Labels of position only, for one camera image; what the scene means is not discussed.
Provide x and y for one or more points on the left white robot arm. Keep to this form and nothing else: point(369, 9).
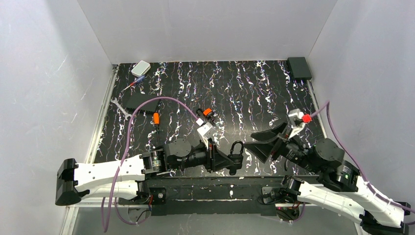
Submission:
point(125, 179)

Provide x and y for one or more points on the white rounded box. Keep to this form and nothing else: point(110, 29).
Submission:
point(141, 68)

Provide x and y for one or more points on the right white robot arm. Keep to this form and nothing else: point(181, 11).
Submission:
point(344, 190)

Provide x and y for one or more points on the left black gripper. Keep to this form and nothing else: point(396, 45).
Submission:
point(211, 155)

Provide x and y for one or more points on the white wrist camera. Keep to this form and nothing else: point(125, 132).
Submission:
point(205, 131)
point(298, 120)

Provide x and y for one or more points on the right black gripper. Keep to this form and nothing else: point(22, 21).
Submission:
point(281, 146)

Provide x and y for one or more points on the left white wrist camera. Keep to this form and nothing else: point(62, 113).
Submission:
point(205, 131)

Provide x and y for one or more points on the left aluminium rail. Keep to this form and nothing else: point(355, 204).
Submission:
point(71, 212)

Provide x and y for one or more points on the black front base bar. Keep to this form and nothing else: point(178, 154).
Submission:
point(211, 195)

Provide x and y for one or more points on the orange black padlock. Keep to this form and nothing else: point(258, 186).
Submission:
point(207, 113)

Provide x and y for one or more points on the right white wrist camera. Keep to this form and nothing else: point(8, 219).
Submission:
point(298, 120)

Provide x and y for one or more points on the right aluminium rail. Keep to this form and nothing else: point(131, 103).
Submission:
point(319, 117)

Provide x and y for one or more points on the orange handled screwdriver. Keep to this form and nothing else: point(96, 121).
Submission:
point(156, 121)

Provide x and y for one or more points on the aluminium rail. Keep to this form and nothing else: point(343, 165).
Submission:
point(71, 212)
point(319, 117)

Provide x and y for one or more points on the single black key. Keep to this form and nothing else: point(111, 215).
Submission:
point(232, 172)

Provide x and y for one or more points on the black box in corner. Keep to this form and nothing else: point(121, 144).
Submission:
point(299, 68)

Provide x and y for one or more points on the red blue screwdriver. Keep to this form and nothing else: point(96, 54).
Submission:
point(136, 81)

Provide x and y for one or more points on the silver wrench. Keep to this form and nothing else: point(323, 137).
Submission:
point(126, 114)

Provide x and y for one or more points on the black flat box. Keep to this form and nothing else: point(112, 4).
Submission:
point(137, 99)

